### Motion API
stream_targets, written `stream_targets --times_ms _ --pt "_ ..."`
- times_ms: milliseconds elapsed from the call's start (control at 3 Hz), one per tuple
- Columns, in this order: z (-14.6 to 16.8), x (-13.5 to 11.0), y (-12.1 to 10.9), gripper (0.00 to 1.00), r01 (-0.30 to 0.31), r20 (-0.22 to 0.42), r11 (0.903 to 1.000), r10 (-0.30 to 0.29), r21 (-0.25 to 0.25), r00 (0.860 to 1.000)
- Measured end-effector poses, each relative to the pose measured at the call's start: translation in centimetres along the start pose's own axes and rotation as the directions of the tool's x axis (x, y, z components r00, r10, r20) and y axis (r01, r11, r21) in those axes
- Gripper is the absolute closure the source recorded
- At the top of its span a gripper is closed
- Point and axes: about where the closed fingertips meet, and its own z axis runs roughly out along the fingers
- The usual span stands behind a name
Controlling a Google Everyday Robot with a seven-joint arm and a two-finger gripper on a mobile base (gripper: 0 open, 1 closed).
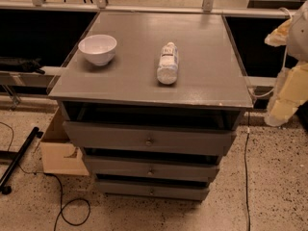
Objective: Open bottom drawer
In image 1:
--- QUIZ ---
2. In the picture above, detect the grey top drawer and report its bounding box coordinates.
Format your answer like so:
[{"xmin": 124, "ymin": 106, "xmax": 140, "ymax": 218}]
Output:
[{"xmin": 63, "ymin": 121, "xmax": 236, "ymax": 155}]

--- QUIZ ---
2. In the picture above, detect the black metal stand bar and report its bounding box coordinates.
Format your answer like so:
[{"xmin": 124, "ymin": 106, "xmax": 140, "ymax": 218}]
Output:
[{"xmin": 0, "ymin": 127, "xmax": 42, "ymax": 195}]

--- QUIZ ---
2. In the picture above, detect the black floor cable left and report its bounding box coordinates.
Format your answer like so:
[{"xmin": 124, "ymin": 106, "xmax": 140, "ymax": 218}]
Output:
[{"xmin": 0, "ymin": 121, "xmax": 91, "ymax": 231}]

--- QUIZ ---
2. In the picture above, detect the white hanging cable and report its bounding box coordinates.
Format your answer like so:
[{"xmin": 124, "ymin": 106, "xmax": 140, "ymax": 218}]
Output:
[{"xmin": 247, "ymin": 7, "xmax": 295, "ymax": 99}]

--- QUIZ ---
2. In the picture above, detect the clear plastic bottle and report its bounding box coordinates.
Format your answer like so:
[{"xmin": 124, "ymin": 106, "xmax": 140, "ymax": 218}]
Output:
[{"xmin": 157, "ymin": 42, "xmax": 179, "ymax": 85}]

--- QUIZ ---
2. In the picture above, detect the grey bottom drawer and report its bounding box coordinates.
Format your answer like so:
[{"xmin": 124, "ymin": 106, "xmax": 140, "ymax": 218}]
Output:
[{"xmin": 96, "ymin": 180, "xmax": 209, "ymax": 201}]

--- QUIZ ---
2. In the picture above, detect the grey drawer cabinet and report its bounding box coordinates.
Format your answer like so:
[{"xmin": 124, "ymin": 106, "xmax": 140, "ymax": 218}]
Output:
[{"xmin": 50, "ymin": 12, "xmax": 252, "ymax": 190}]

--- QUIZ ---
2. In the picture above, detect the grey middle drawer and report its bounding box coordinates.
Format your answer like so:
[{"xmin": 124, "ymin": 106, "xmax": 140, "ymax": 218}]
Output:
[{"xmin": 84, "ymin": 156, "xmax": 219, "ymax": 182}]

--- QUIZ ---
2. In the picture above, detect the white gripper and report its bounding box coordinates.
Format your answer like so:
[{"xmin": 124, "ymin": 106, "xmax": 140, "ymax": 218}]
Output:
[{"xmin": 265, "ymin": 0, "xmax": 308, "ymax": 127}]

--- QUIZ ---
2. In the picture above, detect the black floor cable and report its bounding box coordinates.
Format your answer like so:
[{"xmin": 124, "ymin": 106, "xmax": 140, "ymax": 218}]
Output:
[
  {"xmin": 244, "ymin": 111, "xmax": 252, "ymax": 231},
  {"xmin": 0, "ymin": 121, "xmax": 91, "ymax": 231}
]

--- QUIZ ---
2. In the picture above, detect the grey drawer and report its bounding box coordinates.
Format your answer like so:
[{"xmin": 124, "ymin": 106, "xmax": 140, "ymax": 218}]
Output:
[
  {"xmin": 84, "ymin": 156, "xmax": 219, "ymax": 182},
  {"xmin": 63, "ymin": 121, "xmax": 236, "ymax": 155},
  {"xmin": 96, "ymin": 180, "xmax": 209, "ymax": 201}
]

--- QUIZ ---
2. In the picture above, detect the cardboard box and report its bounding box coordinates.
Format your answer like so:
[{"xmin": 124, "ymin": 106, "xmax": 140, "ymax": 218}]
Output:
[{"xmin": 39, "ymin": 109, "xmax": 90, "ymax": 176}]

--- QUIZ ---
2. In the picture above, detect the black bag on rail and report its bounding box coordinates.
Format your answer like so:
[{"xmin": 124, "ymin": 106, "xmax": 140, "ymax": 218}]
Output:
[{"xmin": 0, "ymin": 57, "xmax": 45, "ymax": 74}]

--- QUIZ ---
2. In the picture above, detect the black floor cable right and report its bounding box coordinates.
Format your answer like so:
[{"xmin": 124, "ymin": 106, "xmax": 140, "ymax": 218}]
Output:
[{"xmin": 244, "ymin": 111, "xmax": 252, "ymax": 231}]

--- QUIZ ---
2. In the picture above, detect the white bowl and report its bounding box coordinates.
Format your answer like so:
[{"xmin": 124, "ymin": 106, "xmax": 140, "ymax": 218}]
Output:
[{"xmin": 78, "ymin": 35, "xmax": 117, "ymax": 65}]

